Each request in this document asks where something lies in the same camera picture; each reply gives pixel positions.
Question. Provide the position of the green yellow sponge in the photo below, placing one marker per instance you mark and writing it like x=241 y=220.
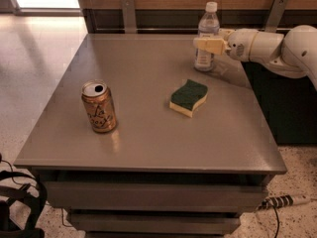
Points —
x=188 y=97

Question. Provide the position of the white power strip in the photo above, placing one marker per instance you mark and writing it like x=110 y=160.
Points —
x=283 y=201

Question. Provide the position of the metal bracket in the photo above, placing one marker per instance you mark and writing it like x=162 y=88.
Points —
x=129 y=16
x=275 y=14

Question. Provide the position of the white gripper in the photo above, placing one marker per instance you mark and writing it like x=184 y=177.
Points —
x=238 y=46

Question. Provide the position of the grey drawer cabinet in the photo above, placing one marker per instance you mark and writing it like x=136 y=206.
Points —
x=158 y=173

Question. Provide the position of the black bag with straps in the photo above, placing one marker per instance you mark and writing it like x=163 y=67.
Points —
x=23 y=198

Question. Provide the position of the gold soda can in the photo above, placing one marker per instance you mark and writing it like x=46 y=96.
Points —
x=98 y=103

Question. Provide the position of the right metal bracket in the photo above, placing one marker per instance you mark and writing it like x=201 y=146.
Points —
x=275 y=14

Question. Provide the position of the left metal bracket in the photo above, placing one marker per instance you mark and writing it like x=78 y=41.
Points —
x=129 y=16

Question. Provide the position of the clear plastic water bottle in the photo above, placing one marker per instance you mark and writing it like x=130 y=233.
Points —
x=208 y=27

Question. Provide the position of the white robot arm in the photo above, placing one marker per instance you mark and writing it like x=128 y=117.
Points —
x=293 y=55

